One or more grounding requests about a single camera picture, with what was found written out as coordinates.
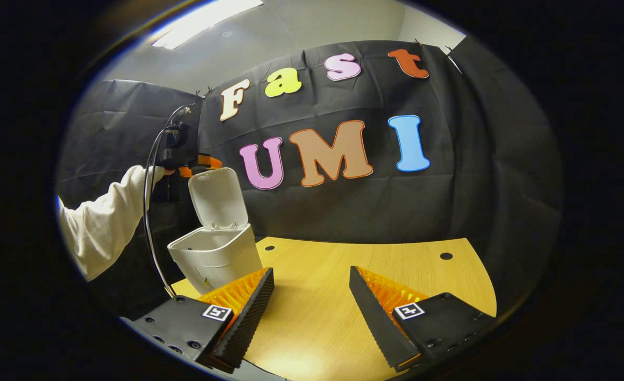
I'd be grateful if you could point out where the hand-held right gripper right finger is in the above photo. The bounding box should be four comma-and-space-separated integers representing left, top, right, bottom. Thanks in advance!
349, 265, 499, 372

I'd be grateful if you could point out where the black cable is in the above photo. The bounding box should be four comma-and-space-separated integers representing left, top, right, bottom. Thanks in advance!
142, 104, 192, 298

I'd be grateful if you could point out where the white desktop garbage bin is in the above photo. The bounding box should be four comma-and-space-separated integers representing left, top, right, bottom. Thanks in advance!
167, 167, 264, 296

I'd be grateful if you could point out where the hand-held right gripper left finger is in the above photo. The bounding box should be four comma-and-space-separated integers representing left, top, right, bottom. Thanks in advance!
131, 267, 276, 370

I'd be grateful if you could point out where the black backdrop cloth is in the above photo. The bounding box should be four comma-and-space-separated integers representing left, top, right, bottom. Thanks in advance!
57, 36, 564, 319

